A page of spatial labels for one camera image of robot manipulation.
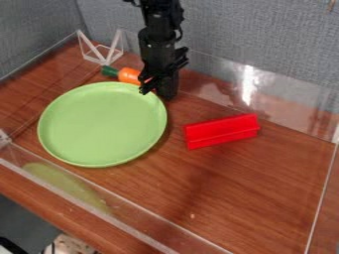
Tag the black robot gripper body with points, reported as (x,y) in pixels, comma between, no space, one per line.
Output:
(162,58)

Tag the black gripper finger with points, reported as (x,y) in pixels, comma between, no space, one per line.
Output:
(169,86)
(149,83)

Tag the orange toy carrot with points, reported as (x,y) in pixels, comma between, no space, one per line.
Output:
(126,74)

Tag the clear acrylic enclosure wall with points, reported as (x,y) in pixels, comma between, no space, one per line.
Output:
(256,196)

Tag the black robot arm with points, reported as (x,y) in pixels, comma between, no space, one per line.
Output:
(163,15)

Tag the green round plate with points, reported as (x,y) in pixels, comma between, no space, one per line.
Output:
(102,124)

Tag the red plastic block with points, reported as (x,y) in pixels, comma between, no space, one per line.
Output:
(222,130)

